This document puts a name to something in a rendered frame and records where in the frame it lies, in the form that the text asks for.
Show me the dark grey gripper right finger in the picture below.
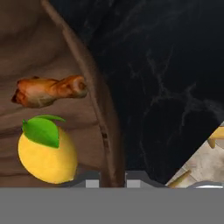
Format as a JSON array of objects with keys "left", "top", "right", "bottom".
[{"left": 124, "top": 170, "right": 168, "bottom": 189}]

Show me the roasted chicken drumstick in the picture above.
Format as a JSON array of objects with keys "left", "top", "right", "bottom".
[{"left": 10, "top": 74, "right": 88, "bottom": 109}]

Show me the yellow lemon with green leaf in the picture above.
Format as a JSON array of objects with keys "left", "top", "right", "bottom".
[{"left": 17, "top": 114, "right": 79, "bottom": 185}]

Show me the brown wooden bowl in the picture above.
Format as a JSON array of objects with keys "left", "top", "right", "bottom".
[{"left": 0, "top": 0, "right": 126, "bottom": 189}]

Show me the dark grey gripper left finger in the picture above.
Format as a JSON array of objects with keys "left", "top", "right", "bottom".
[{"left": 61, "top": 171, "right": 102, "bottom": 189}]

